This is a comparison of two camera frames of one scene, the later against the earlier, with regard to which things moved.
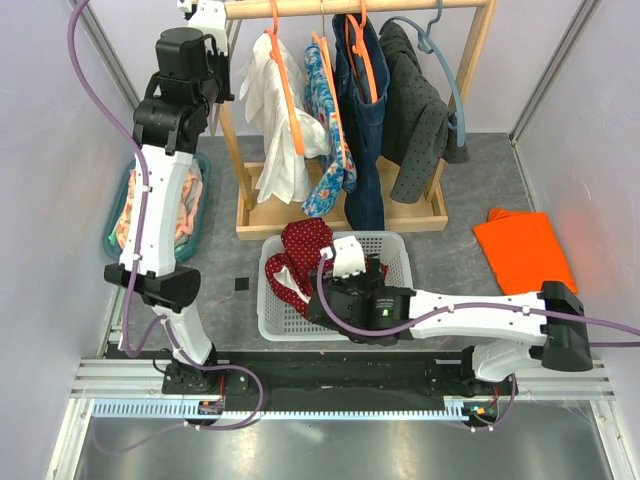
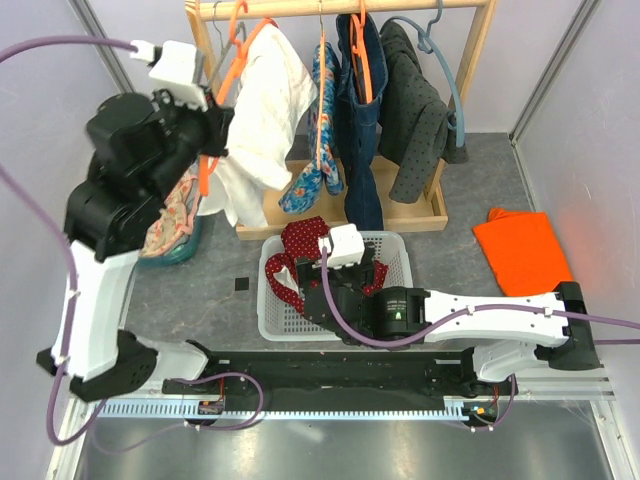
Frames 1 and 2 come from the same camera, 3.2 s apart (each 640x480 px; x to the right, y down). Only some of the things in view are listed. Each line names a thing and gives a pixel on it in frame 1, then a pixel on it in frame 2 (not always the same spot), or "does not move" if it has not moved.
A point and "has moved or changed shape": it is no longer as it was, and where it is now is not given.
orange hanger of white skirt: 275,51 → 241,51
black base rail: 324,373 does not move
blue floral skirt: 321,103 has moved or changed shape
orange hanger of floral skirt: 324,46 → 321,94
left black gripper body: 220,65 → 211,134
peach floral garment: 190,208 does not move
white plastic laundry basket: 279,320 does not move
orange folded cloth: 522,251 does not move
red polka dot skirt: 290,271 does not move
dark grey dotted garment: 420,131 does not move
